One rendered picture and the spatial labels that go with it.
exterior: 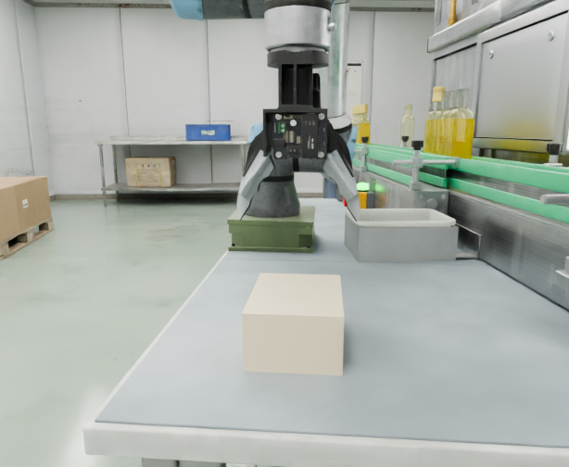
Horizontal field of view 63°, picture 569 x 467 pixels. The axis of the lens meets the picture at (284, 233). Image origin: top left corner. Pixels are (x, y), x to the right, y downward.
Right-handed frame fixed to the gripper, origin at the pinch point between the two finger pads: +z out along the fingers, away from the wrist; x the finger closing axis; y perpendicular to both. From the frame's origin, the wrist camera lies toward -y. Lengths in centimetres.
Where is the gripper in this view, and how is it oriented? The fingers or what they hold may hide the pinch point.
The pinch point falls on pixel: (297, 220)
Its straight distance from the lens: 60.5
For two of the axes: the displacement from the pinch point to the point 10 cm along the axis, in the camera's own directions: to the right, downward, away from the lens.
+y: -0.9, 2.3, -9.7
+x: 10.0, 0.2, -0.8
